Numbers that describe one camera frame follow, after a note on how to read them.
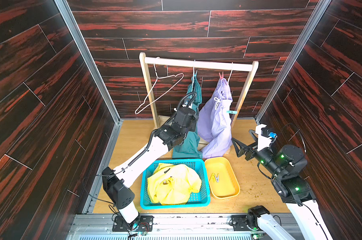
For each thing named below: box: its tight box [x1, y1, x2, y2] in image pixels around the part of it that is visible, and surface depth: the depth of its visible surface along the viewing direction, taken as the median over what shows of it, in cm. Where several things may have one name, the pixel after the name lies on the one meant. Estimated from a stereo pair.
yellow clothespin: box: [209, 172, 217, 183], surface depth 90 cm
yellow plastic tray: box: [204, 156, 241, 199], surface depth 90 cm
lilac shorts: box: [198, 77, 233, 159], surface depth 81 cm
